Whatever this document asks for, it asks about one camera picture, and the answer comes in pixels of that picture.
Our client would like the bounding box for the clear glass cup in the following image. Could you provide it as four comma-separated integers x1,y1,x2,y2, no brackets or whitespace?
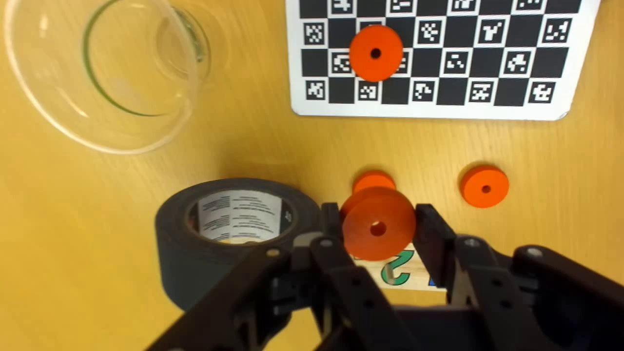
1,0,212,157

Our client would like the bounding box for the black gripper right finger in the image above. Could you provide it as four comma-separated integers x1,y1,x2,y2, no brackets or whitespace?
415,203,624,351

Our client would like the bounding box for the black tape roll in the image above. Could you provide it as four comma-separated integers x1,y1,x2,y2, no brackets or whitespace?
153,178,323,313

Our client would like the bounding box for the wooden number puzzle board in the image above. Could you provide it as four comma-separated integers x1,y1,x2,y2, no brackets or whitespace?
352,250,450,309

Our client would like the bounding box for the black white marker board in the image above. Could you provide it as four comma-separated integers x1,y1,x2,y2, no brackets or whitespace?
282,0,602,123

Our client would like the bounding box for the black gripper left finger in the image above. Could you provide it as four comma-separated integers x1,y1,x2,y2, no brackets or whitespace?
144,201,417,351

